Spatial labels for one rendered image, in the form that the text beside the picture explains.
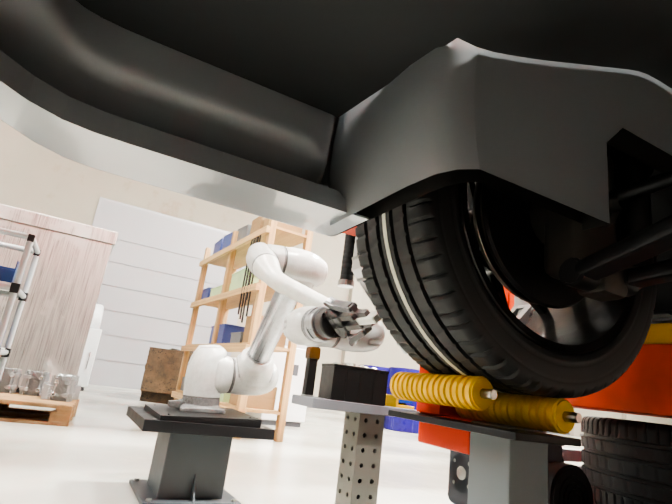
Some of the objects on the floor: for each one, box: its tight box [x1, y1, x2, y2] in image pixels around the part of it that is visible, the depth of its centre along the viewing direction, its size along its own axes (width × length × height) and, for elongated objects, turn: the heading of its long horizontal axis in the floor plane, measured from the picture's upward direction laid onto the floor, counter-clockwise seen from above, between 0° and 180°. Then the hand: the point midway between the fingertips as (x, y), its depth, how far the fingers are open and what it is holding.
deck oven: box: [0, 204, 118, 393], centre depth 511 cm, size 142×110×183 cm
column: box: [335, 412, 385, 504], centre depth 158 cm, size 10×10×42 cm
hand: (370, 317), depth 100 cm, fingers closed
